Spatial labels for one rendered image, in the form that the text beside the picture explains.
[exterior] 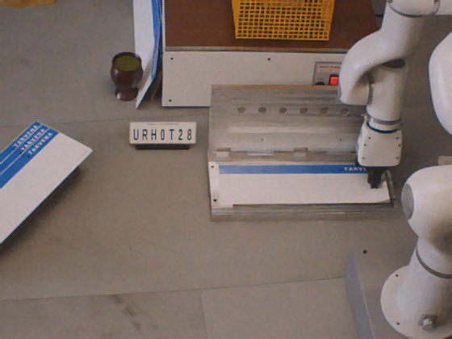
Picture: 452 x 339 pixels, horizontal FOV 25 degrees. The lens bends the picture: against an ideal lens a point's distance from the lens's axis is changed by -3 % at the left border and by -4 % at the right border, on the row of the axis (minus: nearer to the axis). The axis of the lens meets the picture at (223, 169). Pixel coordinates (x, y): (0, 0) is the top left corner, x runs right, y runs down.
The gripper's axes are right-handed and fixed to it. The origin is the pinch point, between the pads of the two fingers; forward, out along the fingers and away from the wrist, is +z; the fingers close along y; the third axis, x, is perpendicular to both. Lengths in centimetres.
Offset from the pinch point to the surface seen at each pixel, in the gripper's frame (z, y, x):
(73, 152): -5, -70, 2
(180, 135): -1.3, -44.9, 16.3
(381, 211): 4.7, 1.2, -6.5
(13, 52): -6, -89, 51
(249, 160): 1.2, -28.8, 9.4
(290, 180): 2.7, -19.4, 3.2
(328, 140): -4.0, -10.1, 10.0
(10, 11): -10, -92, 69
